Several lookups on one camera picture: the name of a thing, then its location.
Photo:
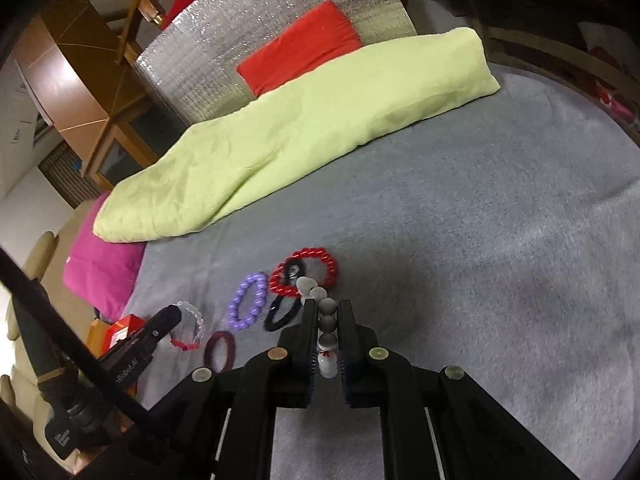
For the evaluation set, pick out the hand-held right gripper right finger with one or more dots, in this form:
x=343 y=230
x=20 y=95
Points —
x=345 y=360

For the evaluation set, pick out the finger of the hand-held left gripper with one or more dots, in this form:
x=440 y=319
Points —
x=150 y=332

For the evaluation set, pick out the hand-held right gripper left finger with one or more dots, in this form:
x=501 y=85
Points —
x=310 y=360

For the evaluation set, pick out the red jewelry box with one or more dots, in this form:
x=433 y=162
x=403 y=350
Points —
x=122 y=327

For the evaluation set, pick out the dark red bangle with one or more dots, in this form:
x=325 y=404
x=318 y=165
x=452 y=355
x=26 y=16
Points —
x=212 y=347

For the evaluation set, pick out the orange box lid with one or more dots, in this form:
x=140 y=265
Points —
x=97 y=335

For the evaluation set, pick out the pink pillow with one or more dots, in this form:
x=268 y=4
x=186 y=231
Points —
x=100 y=270

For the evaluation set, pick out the beige sofa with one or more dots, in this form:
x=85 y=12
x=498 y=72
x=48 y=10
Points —
x=30 y=270

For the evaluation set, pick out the grey bed blanket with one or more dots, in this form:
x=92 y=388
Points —
x=450 y=260

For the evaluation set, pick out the window blind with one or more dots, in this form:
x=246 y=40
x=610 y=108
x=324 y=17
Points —
x=70 y=175

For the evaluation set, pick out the light green blanket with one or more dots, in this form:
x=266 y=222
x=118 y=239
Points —
x=300 y=125

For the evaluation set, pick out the wooden cabinet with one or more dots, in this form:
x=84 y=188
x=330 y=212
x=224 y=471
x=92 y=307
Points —
x=75 y=60

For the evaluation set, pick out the silver insulation mat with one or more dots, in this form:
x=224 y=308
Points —
x=225 y=35

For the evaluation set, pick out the red pillow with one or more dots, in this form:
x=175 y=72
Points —
x=300 y=50

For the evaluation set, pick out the wooden bed frame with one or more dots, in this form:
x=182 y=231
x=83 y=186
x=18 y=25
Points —
x=525 y=25

